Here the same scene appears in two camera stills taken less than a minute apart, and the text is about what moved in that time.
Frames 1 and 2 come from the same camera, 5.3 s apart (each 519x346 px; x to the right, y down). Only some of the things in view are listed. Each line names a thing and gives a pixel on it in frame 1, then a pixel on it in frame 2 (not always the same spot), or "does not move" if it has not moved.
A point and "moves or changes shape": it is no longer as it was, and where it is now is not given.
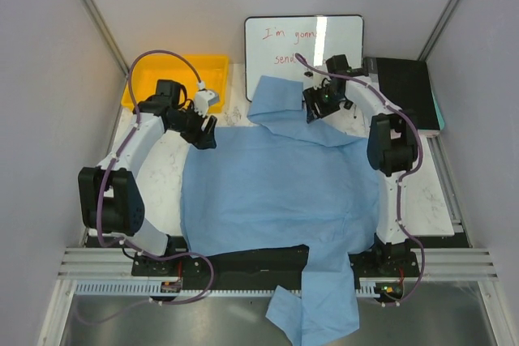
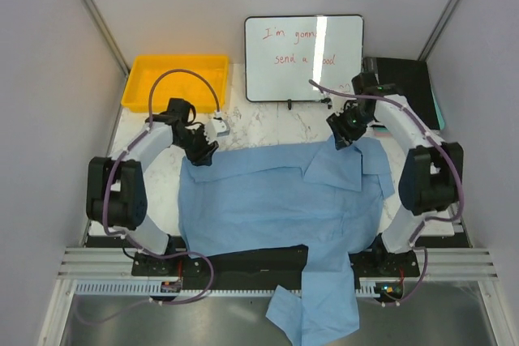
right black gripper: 312,96 → 342,135
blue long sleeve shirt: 285,181 moves or changes shape
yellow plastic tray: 148,70 does not move
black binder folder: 408,85 does not move
